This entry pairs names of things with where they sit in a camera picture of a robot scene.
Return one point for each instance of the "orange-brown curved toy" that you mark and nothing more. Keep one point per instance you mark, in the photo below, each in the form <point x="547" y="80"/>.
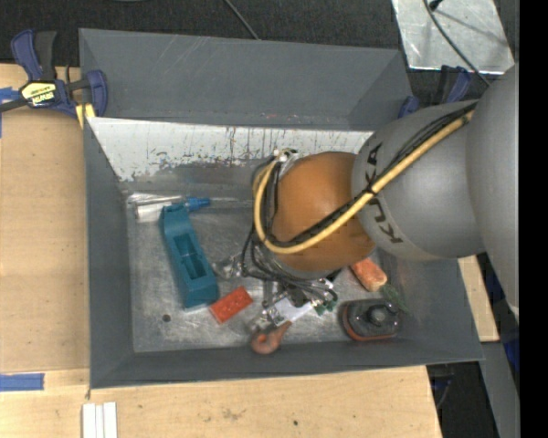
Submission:
<point x="267" y="341"/>

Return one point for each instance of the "clear glass piece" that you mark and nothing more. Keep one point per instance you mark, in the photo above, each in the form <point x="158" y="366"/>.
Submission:
<point x="228" y="268"/>

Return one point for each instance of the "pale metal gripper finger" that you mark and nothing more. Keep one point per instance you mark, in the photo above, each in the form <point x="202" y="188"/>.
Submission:
<point x="278" y="320"/>
<point x="261" y="318"/>

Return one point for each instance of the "clear tube with blue cap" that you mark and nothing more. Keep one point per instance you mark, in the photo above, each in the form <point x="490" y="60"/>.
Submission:
<point x="157" y="203"/>

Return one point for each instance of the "pale wood board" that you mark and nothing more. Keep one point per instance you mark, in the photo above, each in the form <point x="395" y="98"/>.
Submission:
<point x="41" y="244"/>

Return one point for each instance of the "grey metal bin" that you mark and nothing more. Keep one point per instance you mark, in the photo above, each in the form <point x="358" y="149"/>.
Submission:
<point x="164" y="80"/>

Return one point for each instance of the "red flat block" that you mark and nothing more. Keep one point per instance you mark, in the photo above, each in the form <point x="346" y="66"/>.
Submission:
<point x="230" y="305"/>

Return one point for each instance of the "black and orange round tool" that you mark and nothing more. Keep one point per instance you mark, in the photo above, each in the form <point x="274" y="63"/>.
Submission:
<point x="370" y="321"/>

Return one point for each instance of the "teal blue hollow block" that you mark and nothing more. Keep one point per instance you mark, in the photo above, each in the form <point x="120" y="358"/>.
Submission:
<point x="189" y="258"/>

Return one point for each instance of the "black cylinder on white bracket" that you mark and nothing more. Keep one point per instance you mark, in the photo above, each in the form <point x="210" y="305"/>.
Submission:
<point x="293" y="310"/>

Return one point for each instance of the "dark green leafy piece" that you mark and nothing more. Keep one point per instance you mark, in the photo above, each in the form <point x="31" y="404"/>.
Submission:
<point x="395" y="297"/>

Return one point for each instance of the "orange sponge block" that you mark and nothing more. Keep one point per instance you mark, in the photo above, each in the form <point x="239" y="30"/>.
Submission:
<point x="369" y="274"/>

